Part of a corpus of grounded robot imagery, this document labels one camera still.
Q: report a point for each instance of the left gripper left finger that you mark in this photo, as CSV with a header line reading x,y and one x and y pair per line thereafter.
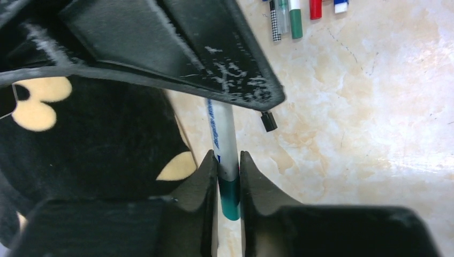
x,y
183,223

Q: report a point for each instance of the white marker green cap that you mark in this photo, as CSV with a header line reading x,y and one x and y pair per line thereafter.
x,y
223,135

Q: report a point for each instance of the checkered black white pen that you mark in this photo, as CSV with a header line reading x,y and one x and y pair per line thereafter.
x,y
276,36

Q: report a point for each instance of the dark green pen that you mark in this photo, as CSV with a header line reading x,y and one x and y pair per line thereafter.
x,y
289,18

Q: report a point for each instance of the white marker blue cap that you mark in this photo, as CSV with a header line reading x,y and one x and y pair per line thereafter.
x,y
341,6

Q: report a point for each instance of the black pen cap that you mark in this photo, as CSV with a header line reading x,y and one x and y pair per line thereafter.
x,y
268,121

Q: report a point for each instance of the black floral pillow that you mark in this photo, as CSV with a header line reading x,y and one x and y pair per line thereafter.
x,y
74,137

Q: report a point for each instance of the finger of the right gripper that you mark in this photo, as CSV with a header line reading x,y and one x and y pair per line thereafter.
x,y
203,48

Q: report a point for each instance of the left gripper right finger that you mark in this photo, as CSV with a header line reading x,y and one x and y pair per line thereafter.
x,y
275,224

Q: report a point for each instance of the white marker red cap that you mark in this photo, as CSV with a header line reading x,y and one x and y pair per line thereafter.
x,y
315,9

